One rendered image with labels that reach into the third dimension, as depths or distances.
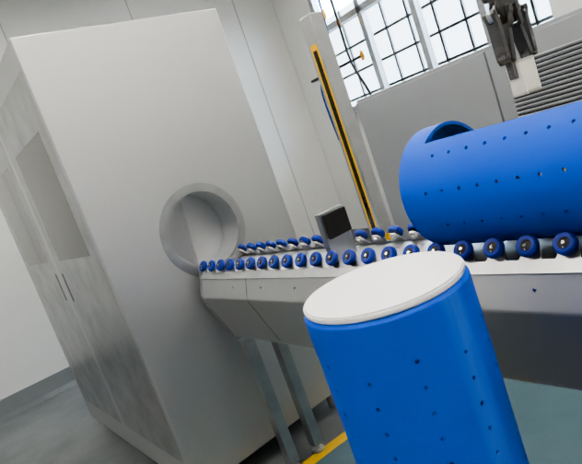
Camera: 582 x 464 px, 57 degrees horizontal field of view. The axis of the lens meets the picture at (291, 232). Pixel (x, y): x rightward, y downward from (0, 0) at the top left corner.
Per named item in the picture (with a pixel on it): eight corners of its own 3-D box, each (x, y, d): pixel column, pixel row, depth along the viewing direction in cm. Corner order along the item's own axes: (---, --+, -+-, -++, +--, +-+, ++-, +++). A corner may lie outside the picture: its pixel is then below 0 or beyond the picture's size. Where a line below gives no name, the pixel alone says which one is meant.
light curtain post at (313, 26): (450, 439, 215) (310, 17, 190) (462, 443, 210) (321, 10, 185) (441, 448, 211) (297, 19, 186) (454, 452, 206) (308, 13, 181)
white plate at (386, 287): (460, 238, 99) (462, 244, 99) (321, 275, 108) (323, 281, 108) (467, 290, 73) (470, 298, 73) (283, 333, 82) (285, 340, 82)
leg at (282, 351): (320, 444, 244) (273, 319, 234) (328, 447, 239) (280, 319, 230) (310, 452, 240) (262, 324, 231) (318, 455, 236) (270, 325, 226)
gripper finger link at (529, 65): (517, 60, 111) (519, 59, 111) (527, 92, 112) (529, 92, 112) (531, 54, 108) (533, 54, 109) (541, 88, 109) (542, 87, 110)
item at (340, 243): (353, 250, 170) (336, 204, 167) (361, 250, 166) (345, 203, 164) (330, 263, 164) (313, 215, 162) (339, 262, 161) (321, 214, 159)
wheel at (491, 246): (487, 239, 114) (482, 237, 113) (506, 237, 111) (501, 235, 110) (485, 260, 113) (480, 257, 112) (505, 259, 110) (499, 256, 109)
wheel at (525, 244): (520, 237, 108) (515, 234, 107) (541, 235, 105) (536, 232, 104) (518, 259, 107) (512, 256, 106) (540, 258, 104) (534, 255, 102)
